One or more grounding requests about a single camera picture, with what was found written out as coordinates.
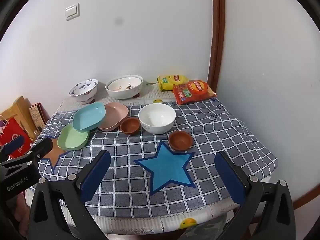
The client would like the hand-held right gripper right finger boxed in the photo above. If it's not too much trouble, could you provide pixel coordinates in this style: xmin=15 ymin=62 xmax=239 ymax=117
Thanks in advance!
xmin=214 ymin=151 xmax=297 ymax=240

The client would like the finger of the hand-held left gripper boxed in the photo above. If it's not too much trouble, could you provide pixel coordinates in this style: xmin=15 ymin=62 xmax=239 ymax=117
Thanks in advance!
xmin=25 ymin=138 xmax=54 ymax=162
xmin=0 ymin=135 xmax=25 ymax=159

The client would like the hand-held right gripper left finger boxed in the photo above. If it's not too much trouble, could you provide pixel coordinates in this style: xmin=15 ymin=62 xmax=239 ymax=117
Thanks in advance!
xmin=29 ymin=149 xmax=112 ymax=240

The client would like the green plate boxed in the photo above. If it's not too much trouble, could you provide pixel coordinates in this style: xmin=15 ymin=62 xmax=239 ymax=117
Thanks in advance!
xmin=57 ymin=124 xmax=90 ymax=151

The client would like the blue plate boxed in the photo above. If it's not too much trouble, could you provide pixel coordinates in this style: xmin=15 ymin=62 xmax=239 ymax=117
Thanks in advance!
xmin=73 ymin=102 xmax=106 ymax=132

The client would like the small brown clay bowl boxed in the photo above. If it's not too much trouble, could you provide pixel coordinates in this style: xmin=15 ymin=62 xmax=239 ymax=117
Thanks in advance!
xmin=120 ymin=117 xmax=141 ymax=136
xmin=168 ymin=131 xmax=194 ymax=152

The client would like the pink plate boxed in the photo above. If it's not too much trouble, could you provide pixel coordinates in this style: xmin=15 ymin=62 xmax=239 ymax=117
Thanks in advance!
xmin=97 ymin=102 xmax=129 ymax=132

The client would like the medium white bowl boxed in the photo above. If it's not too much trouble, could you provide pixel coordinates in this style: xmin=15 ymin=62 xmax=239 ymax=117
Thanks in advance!
xmin=138 ymin=103 xmax=176 ymax=135

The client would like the red paper bag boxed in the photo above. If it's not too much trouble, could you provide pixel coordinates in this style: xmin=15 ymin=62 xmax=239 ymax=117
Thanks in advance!
xmin=0 ymin=117 xmax=33 ymax=159

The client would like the brown illustrated book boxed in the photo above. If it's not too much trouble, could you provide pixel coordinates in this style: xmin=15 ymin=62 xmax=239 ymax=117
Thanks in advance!
xmin=29 ymin=102 xmax=47 ymax=135

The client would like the grey checked star cloth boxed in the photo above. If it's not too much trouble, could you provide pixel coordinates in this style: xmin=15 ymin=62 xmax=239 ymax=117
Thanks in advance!
xmin=37 ymin=97 xmax=278 ymax=219

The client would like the white printed tablecloth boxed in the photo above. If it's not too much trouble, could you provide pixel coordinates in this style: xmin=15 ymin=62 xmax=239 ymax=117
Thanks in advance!
xmin=25 ymin=82 xmax=240 ymax=235

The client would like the white bowl blue crane print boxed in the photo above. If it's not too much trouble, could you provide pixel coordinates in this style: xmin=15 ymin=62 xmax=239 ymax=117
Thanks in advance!
xmin=69 ymin=79 xmax=99 ymax=103

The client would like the brown wooden baseboard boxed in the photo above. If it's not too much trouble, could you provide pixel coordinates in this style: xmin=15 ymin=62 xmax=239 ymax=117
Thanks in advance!
xmin=291 ymin=186 xmax=320 ymax=210

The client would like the large white bowl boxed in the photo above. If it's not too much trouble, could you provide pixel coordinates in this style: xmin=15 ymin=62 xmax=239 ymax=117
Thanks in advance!
xmin=105 ymin=75 xmax=144 ymax=100

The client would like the red chips bag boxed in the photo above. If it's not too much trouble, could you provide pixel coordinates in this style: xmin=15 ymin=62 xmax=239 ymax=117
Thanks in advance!
xmin=172 ymin=80 xmax=217 ymax=105

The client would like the white bowl orange print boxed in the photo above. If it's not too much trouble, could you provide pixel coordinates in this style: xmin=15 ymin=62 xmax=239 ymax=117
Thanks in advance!
xmin=107 ymin=76 xmax=142 ymax=92

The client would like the yellow chips bag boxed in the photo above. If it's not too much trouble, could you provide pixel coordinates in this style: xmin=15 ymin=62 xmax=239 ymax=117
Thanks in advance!
xmin=157 ymin=74 xmax=188 ymax=92

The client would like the brown wooden door frame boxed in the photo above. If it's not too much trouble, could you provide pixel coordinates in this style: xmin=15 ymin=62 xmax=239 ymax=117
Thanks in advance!
xmin=207 ymin=0 xmax=226 ymax=94

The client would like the white light switch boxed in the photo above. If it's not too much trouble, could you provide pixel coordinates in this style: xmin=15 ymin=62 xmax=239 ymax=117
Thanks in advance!
xmin=65 ymin=3 xmax=80 ymax=21

